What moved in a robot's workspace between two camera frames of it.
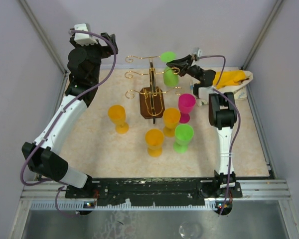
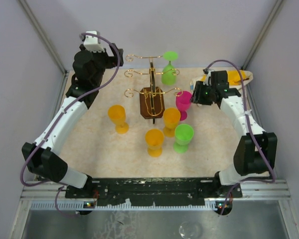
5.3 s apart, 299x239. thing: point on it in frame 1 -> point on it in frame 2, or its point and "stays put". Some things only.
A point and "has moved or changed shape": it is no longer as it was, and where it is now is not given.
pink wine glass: x=186 y=103 has moved or changed shape
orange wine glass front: x=154 y=139 stays put
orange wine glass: x=171 y=117 stays put
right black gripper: x=182 y=64 -> x=196 y=97
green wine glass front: x=184 y=133 stays put
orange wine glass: x=117 y=114 stays put
